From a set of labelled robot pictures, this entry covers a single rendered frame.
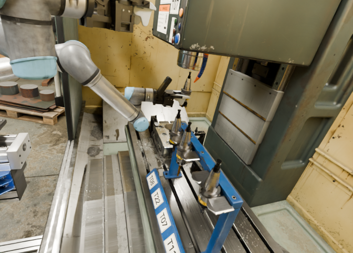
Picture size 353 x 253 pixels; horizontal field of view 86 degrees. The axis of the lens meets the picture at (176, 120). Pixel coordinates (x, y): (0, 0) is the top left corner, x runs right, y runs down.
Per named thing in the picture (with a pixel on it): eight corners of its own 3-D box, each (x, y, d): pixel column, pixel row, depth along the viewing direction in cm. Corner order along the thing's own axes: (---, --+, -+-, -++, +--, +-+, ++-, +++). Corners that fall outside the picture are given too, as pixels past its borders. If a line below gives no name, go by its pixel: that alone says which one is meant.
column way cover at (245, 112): (246, 166, 125) (278, 91, 101) (211, 129, 163) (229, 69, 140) (251, 165, 126) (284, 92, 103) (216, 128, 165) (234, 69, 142)
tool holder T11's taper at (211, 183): (220, 190, 58) (226, 173, 55) (209, 194, 55) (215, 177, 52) (210, 180, 61) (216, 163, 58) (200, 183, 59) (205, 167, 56)
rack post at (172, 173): (165, 179, 102) (174, 132, 89) (162, 172, 107) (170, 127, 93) (182, 177, 106) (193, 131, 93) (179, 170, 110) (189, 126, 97)
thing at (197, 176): (195, 185, 60) (195, 183, 60) (188, 173, 64) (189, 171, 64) (214, 182, 63) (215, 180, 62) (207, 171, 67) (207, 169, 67)
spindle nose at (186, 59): (209, 72, 100) (215, 48, 94) (180, 69, 95) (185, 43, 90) (198, 65, 113) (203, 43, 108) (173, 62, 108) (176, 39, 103)
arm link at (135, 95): (124, 98, 108) (125, 84, 104) (143, 99, 111) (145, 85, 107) (124, 104, 102) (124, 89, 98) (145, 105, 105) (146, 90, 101)
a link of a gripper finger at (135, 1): (141, 8, 51) (112, 1, 45) (142, 0, 50) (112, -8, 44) (153, 10, 49) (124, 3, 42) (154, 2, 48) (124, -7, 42)
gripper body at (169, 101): (170, 102, 116) (151, 101, 113) (173, 89, 112) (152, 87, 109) (173, 107, 109) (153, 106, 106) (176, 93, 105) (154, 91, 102)
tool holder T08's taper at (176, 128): (182, 133, 84) (184, 119, 81) (172, 133, 83) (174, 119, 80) (179, 128, 88) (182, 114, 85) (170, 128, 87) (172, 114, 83)
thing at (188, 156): (183, 162, 69) (183, 160, 69) (178, 153, 73) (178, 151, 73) (200, 160, 72) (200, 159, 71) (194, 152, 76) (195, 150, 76)
